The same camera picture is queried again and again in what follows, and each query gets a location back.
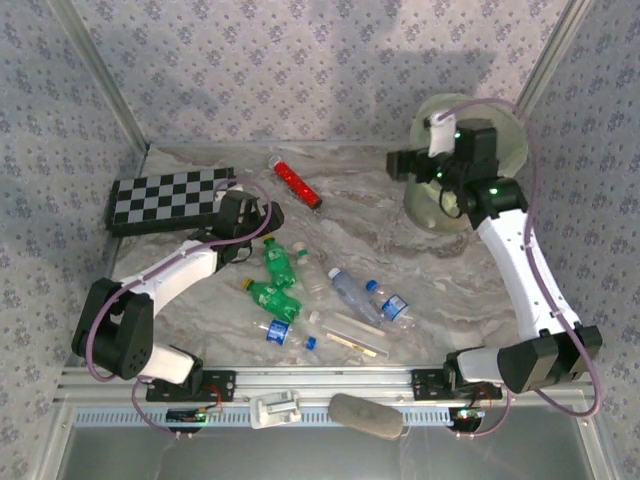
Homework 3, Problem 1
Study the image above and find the green soda bottle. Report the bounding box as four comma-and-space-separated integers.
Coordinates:
241, 278, 304, 321
262, 235, 300, 290

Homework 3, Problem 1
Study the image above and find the bluish clear bottle white cap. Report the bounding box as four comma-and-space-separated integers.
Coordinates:
327, 267, 384, 326

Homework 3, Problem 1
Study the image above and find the wooden stick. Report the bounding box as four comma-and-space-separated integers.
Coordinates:
323, 331, 379, 358

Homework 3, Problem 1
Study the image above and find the translucent green waste bin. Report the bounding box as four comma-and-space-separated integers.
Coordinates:
402, 92, 530, 234

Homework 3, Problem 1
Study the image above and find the red glitter tube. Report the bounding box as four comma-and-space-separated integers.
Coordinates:
268, 154, 324, 211

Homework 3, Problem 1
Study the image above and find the black grey chessboard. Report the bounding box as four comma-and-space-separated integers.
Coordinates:
104, 167, 239, 239

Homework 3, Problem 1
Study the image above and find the grey oval stone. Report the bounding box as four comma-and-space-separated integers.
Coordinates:
327, 392, 406, 441

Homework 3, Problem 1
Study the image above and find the grey front panel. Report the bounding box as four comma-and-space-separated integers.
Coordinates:
59, 424, 596, 480

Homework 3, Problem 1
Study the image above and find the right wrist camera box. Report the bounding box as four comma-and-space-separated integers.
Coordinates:
427, 112, 456, 155

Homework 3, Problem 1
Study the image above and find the right wrist black cable loop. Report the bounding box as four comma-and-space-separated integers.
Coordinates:
438, 186, 464, 220

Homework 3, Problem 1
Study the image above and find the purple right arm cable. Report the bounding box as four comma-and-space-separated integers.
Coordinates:
434, 97, 601, 440

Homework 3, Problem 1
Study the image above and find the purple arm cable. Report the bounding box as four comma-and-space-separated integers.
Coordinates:
82, 177, 275, 441
434, 97, 601, 440

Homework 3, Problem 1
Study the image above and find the aluminium frame post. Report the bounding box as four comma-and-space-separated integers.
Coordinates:
47, 0, 152, 154
514, 0, 599, 114

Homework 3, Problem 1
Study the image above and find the aluminium extrusion rail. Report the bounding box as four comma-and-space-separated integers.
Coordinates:
53, 364, 599, 404

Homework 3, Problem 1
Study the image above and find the thin red wire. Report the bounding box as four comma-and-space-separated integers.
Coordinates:
199, 383, 225, 415
469, 385, 503, 414

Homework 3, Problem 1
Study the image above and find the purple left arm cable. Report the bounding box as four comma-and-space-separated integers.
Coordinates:
82, 177, 275, 441

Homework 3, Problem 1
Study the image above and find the white plastic bracket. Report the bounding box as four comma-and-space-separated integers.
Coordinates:
248, 389, 303, 431

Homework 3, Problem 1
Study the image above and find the grey slotted cable duct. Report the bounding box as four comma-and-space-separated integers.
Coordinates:
73, 405, 464, 429

